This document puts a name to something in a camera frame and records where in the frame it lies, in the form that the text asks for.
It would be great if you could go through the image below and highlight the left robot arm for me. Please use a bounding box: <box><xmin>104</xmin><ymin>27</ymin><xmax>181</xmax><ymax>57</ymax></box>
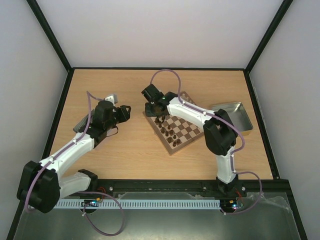
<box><xmin>16</xmin><ymin>100</ymin><xmax>131</xmax><ymax>213</ymax></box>

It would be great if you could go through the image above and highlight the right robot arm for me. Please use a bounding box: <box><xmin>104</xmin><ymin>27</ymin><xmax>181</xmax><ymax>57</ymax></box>
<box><xmin>141</xmin><ymin>84</ymin><xmax>239</xmax><ymax>196</ymax></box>

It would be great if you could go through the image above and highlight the wooden chess board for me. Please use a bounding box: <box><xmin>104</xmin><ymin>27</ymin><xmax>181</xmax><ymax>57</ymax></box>
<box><xmin>142</xmin><ymin>91</ymin><xmax>212</xmax><ymax>156</ymax></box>

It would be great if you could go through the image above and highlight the silver tin lid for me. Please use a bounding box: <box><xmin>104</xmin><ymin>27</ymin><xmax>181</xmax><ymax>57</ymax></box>
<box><xmin>73</xmin><ymin>110</ymin><xmax>94</xmax><ymax>133</ymax></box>

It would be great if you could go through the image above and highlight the gold tin box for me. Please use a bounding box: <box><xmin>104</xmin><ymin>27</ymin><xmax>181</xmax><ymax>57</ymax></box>
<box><xmin>211</xmin><ymin>102</ymin><xmax>254</xmax><ymax>136</ymax></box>

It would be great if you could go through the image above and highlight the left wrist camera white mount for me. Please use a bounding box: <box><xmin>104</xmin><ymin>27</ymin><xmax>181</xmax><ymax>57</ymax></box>
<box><xmin>104</xmin><ymin>93</ymin><xmax>118</xmax><ymax>105</ymax></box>

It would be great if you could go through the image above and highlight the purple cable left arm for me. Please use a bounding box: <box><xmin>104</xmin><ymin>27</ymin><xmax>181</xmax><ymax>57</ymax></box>
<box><xmin>24</xmin><ymin>91</ymin><xmax>125</xmax><ymax>237</ymax></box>

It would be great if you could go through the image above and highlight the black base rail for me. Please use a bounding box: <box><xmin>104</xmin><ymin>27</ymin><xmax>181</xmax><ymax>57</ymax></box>
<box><xmin>94</xmin><ymin>178</ymin><xmax>226</xmax><ymax>198</ymax></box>

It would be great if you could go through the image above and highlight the light blue cable duct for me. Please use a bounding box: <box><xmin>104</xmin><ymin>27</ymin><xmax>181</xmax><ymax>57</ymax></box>
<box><xmin>54</xmin><ymin>199</ymin><xmax>221</xmax><ymax>210</ymax></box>

